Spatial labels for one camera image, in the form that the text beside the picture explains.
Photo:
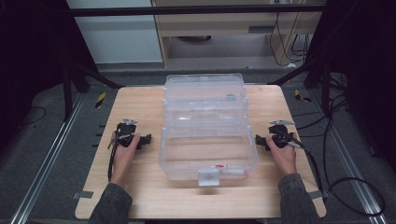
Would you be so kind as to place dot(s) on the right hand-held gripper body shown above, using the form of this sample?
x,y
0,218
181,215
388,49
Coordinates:
x,y
280,134

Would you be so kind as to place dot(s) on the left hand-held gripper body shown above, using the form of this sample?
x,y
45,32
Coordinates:
x,y
125,133

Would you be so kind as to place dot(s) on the clear plastic storage box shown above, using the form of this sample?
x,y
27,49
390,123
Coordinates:
x,y
208,149

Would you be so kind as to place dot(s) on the person's right hand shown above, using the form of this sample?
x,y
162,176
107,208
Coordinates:
x,y
285,160

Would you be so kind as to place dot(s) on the person's left hand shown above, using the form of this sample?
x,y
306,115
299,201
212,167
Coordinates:
x,y
123,161

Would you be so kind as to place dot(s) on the red and white label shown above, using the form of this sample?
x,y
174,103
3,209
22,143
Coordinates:
x,y
232,170

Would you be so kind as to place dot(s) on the yellow black striped tape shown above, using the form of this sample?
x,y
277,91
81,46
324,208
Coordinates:
x,y
301,96
100,100

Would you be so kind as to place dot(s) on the small grey object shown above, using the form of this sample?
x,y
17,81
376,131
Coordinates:
x,y
230,97

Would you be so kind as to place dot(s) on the black metal stand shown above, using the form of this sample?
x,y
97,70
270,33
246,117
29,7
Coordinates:
x,y
67,93
325,87

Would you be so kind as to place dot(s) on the grey tape strip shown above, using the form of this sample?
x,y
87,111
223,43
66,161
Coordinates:
x,y
317,194
82,194

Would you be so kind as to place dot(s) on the white cabinet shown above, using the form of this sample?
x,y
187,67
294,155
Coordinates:
x,y
118,37

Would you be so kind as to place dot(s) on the dark curtain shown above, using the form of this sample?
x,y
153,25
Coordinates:
x,y
367,77
31,62

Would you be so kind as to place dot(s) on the light wooden desk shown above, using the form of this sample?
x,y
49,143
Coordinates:
x,y
218,25

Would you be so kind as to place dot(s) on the black horizontal bar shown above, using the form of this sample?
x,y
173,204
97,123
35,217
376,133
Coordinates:
x,y
186,10

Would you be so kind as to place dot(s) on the metal floor rail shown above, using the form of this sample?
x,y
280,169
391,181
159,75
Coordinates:
x,y
46,158
351,168

